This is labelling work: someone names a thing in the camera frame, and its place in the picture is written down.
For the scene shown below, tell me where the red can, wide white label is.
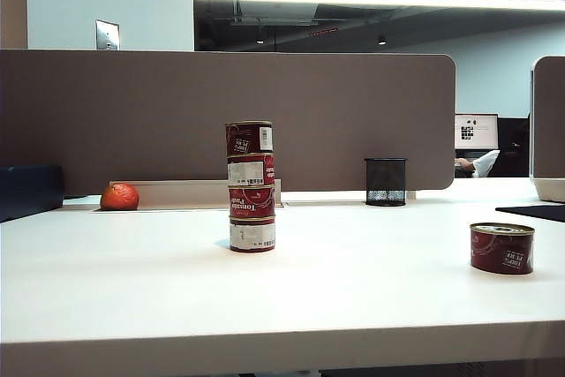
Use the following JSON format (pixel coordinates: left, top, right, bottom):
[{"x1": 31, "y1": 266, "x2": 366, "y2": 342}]
[{"x1": 226, "y1": 152, "x2": 277, "y2": 188}]

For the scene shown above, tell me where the red can, Tomato Paste print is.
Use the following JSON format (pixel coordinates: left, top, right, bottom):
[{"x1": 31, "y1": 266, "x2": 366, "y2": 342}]
[{"x1": 227, "y1": 183, "x2": 277, "y2": 220}]

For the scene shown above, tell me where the red can with barcode label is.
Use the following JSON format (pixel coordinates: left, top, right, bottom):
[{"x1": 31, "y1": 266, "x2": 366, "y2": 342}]
[{"x1": 224, "y1": 120, "x2": 275, "y2": 157}]

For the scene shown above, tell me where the red can, mostly white label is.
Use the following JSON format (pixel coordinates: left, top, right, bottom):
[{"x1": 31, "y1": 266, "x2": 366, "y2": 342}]
[{"x1": 228, "y1": 215, "x2": 277, "y2": 254}]

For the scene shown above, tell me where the black mesh pen holder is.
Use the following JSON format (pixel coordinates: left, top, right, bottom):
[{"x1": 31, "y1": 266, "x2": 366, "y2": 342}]
[{"x1": 364, "y1": 156, "x2": 409, "y2": 207}]

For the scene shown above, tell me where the orange fruit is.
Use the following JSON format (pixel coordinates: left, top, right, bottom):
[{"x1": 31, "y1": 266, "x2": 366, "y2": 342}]
[{"x1": 99, "y1": 181, "x2": 141, "y2": 212}]

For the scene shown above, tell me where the wide brown desk partition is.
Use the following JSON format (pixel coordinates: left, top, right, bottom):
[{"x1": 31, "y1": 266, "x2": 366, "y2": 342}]
[{"x1": 0, "y1": 49, "x2": 457, "y2": 197}]

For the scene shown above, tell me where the computer monitor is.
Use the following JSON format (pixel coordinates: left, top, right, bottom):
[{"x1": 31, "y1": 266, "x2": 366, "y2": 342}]
[{"x1": 454, "y1": 113, "x2": 501, "y2": 151}]

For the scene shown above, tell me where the person in white shirt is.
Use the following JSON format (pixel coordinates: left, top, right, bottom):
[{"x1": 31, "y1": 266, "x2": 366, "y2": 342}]
[{"x1": 454, "y1": 118, "x2": 531, "y2": 178}]

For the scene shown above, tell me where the dark blue box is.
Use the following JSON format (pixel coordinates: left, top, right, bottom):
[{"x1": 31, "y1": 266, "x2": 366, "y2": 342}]
[{"x1": 0, "y1": 164, "x2": 65, "y2": 223}]

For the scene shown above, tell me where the black desk mat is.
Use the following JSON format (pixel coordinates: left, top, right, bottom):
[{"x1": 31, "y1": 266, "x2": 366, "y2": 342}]
[{"x1": 494, "y1": 204, "x2": 565, "y2": 222}]

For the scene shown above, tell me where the beige cable tray flap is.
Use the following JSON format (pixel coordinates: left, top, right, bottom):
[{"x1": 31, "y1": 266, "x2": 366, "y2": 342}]
[{"x1": 109, "y1": 179, "x2": 283, "y2": 210}]

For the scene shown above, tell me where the metal wall switch plate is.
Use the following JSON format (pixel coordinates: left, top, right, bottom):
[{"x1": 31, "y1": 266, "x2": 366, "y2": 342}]
[{"x1": 95, "y1": 19, "x2": 121, "y2": 51}]

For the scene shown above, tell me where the brown partition with white frame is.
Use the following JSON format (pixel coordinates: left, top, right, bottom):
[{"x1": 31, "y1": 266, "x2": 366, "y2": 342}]
[{"x1": 529, "y1": 56, "x2": 565, "y2": 203}]

